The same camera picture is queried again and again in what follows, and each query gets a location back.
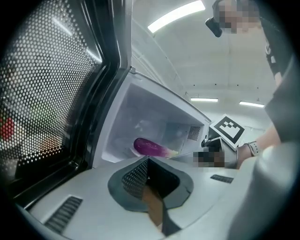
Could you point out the black head-worn camera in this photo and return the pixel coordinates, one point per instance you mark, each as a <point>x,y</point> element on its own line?
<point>214,23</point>

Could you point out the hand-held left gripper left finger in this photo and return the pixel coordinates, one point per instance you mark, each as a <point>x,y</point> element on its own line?
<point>131,187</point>

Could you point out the long ceiling light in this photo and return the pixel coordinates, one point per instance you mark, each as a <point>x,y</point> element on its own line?
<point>175,15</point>
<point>252,104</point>
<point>204,99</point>

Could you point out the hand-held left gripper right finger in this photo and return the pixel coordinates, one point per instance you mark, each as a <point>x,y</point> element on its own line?
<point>173,185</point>

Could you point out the white microwave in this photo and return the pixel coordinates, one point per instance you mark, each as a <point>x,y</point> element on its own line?
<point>150,112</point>

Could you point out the person's right forearm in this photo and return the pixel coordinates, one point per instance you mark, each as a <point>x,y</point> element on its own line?
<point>269,138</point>

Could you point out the white plate with tomatoes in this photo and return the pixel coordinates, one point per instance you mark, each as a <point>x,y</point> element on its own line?
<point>7,129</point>

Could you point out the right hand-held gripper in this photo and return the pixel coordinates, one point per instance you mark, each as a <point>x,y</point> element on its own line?
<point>228,130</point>

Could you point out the purple eggplant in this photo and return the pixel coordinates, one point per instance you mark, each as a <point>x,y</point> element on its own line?
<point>150,146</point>

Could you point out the person's head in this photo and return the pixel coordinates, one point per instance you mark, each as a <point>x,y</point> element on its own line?
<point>241,16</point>

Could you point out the person's dark shirt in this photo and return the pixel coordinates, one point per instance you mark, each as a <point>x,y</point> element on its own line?
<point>281,70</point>

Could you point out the person's right hand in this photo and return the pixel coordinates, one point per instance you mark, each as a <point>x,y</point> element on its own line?
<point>243,155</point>

